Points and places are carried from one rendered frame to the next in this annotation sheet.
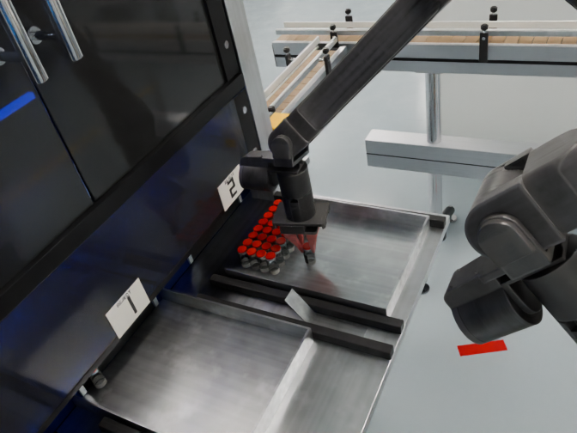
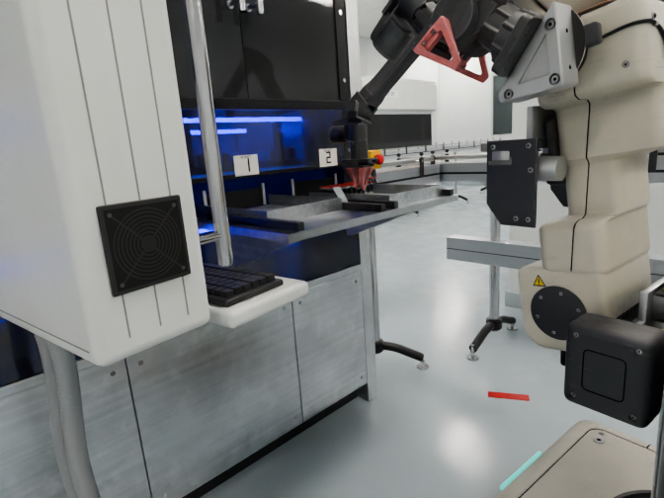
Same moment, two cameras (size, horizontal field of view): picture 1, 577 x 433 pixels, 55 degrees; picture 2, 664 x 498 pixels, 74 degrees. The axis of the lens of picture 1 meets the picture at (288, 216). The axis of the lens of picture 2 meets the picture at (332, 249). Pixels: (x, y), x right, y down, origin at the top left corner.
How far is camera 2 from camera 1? 87 cm
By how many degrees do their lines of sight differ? 27
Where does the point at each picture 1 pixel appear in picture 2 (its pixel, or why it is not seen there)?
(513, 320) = (392, 28)
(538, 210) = not seen: outside the picture
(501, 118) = not seen: hidden behind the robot
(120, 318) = (240, 165)
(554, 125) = not seen: hidden behind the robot
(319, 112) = (374, 85)
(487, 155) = (531, 248)
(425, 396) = (449, 411)
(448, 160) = (503, 253)
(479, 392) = (495, 418)
